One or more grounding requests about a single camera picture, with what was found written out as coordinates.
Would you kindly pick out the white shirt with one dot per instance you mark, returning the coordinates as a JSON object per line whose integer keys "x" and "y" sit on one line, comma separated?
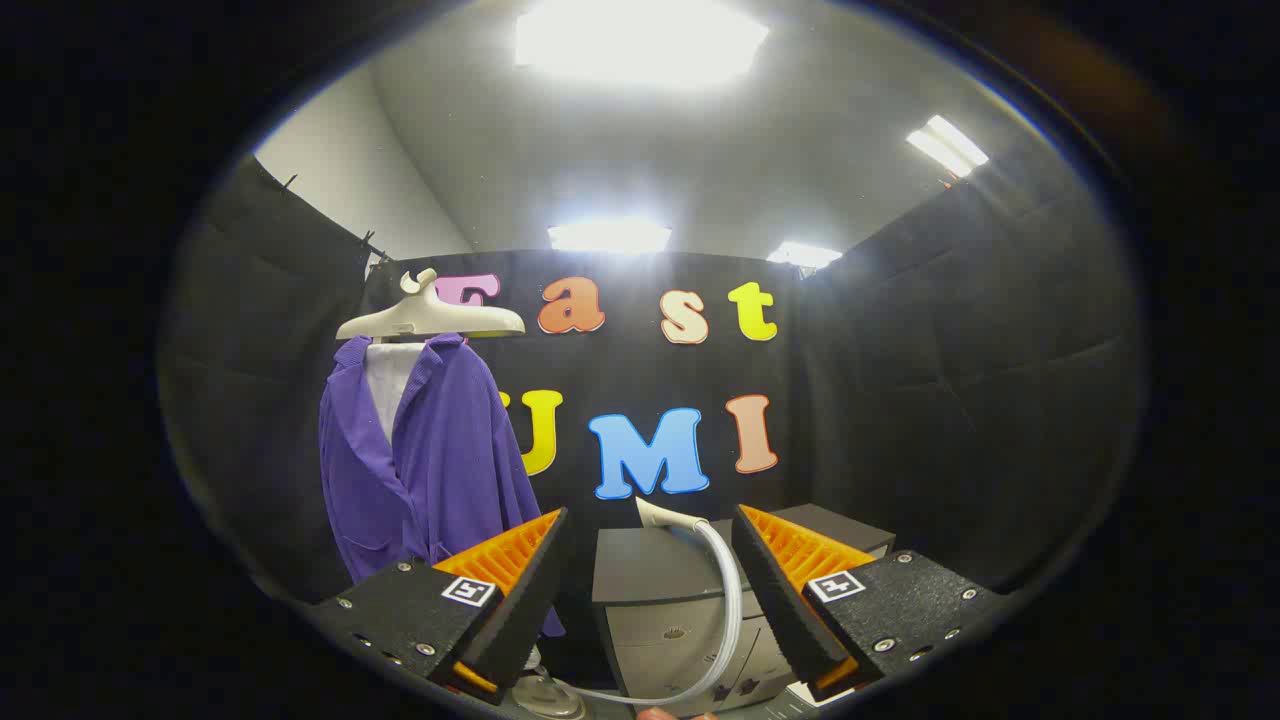
{"x": 388, "y": 385}

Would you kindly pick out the grey drawer cabinet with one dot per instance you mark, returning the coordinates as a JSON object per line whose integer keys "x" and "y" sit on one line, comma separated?
{"x": 650, "y": 570}

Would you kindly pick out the white clothes hanger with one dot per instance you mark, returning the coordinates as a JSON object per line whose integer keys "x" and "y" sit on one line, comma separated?
{"x": 430, "y": 318}

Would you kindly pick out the round steamer stand base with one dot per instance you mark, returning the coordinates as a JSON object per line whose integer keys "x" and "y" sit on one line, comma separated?
{"x": 548, "y": 697}

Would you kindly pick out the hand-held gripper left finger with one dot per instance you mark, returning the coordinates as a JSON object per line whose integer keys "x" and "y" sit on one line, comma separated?
{"x": 520, "y": 620}

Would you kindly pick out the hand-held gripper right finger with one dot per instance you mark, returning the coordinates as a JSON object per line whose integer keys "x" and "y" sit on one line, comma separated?
{"x": 780, "y": 610}

